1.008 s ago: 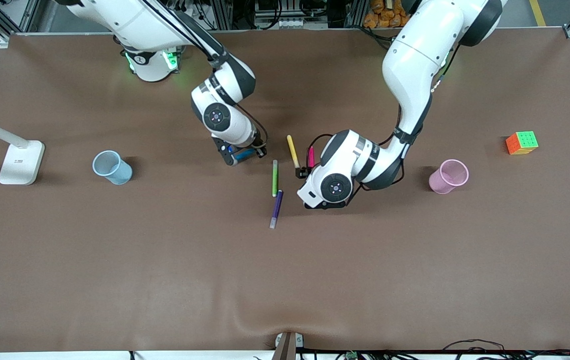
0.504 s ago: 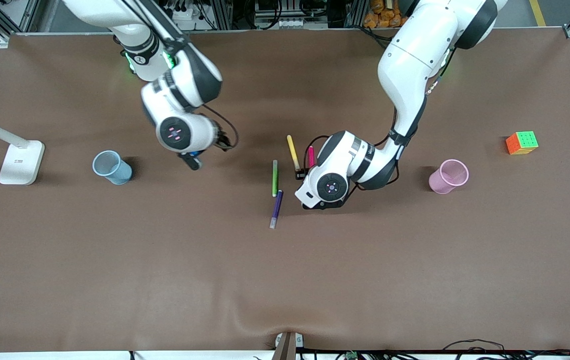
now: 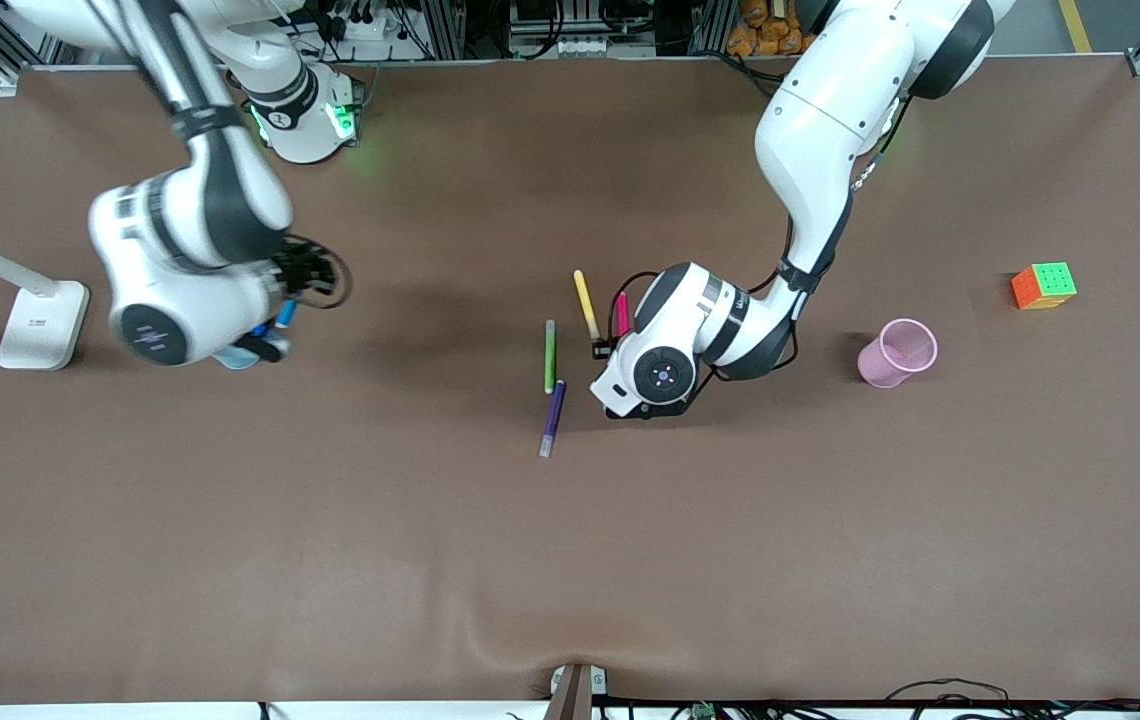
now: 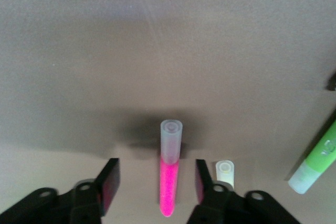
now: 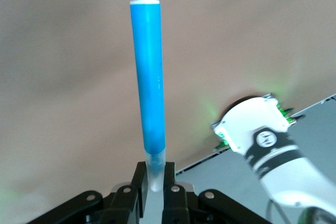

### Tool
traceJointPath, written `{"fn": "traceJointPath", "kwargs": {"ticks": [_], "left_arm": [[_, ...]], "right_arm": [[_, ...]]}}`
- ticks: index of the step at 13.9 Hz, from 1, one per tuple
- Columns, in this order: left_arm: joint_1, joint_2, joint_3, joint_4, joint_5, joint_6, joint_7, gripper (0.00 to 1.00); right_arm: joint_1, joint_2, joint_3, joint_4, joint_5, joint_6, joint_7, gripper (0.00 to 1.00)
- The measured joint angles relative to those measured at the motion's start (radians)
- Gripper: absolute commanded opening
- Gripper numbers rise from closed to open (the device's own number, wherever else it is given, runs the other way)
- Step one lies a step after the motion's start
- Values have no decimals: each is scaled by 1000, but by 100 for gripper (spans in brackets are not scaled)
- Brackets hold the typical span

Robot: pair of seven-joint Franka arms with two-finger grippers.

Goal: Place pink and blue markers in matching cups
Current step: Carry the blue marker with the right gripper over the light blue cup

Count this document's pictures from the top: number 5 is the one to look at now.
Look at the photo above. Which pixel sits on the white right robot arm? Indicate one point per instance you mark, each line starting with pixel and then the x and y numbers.
pixel 252 127

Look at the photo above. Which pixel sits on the blue marker pen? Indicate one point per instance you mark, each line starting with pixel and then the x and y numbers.
pixel 148 77

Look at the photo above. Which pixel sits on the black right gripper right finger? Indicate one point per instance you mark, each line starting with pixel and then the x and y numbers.
pixel 176 205

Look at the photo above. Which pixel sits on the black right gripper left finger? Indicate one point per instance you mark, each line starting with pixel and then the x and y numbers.
pixel 123 205

